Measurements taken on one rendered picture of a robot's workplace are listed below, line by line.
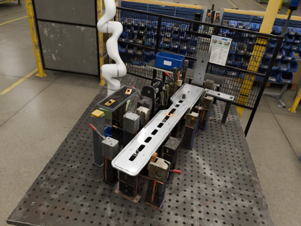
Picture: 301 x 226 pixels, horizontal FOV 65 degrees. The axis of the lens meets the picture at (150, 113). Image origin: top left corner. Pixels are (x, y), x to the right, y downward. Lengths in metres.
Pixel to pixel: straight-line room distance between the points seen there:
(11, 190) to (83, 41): 2.67
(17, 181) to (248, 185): 2.23
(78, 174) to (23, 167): 1.28
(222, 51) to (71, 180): 1.91
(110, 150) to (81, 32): 3.14
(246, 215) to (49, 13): 4.06
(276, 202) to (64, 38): 3.95
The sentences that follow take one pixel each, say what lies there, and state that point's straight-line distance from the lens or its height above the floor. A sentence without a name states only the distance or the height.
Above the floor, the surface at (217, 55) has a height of 1.25.
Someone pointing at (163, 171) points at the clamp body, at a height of 1.04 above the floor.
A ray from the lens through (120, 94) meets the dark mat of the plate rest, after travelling 1.82.
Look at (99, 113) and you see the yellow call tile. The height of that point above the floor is 1.16.
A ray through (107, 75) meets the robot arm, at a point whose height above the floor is 1.15.
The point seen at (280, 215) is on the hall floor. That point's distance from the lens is 2.91.
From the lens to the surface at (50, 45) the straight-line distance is 4.75.
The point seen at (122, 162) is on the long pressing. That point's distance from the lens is 1.47.
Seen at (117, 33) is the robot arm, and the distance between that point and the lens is 2.24.
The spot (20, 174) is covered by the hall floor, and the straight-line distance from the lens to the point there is 2.97.
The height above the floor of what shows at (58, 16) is 1.13.
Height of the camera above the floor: 2.03
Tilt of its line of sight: 32 degrees down
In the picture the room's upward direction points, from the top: 6 degrees clockwise
